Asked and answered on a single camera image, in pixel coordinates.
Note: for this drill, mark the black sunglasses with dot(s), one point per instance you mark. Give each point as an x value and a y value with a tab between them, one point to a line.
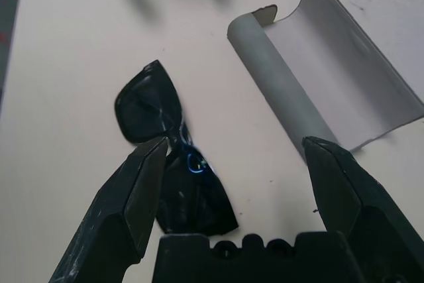
145	107

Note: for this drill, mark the grey glasses case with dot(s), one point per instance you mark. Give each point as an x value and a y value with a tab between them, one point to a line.
314	64

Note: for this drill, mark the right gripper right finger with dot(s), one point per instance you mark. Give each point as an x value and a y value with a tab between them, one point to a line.
364	216

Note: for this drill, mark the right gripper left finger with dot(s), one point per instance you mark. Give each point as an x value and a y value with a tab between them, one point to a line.
116	216

